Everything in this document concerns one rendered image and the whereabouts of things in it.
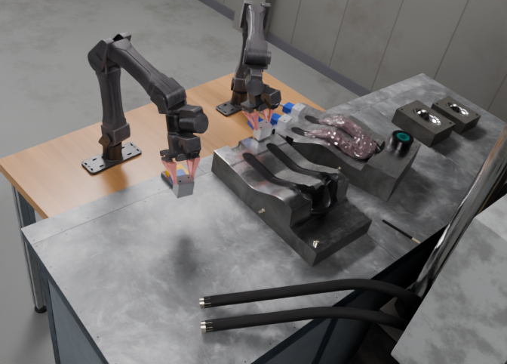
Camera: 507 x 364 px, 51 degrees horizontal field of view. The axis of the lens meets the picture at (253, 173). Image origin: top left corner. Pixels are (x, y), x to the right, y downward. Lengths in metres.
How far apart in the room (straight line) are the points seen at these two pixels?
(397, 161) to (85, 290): 1.10
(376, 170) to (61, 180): 1.04
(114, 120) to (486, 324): 1.20
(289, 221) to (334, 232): 0.15
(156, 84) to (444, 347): 0.95
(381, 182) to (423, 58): 1.98
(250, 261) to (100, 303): 0.43
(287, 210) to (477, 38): 2.27
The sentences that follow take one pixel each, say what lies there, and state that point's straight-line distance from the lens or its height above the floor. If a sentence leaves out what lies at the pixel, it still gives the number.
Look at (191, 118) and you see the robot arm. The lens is 1.44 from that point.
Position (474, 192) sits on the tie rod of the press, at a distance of 1.30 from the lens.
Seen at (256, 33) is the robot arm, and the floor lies 1.22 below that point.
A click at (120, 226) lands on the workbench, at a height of 0.80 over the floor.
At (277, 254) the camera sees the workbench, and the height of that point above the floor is 0.80.
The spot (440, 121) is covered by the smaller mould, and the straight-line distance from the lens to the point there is 2.32.
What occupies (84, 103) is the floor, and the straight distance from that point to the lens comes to 3.53.
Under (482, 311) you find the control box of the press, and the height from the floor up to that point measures 1.33.
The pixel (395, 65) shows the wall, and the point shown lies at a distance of 3.87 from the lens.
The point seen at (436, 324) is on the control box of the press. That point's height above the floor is 1.23.
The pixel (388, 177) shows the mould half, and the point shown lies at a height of 0.90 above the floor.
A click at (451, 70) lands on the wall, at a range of 3.69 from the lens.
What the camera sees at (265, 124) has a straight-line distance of 1.82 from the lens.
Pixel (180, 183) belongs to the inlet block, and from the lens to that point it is 1.54.
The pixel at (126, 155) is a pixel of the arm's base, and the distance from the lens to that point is 1.85.
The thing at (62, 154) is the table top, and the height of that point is 0.80.
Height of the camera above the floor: 1.99
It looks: 40 degrees down
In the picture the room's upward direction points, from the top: 12 degrees clockwise
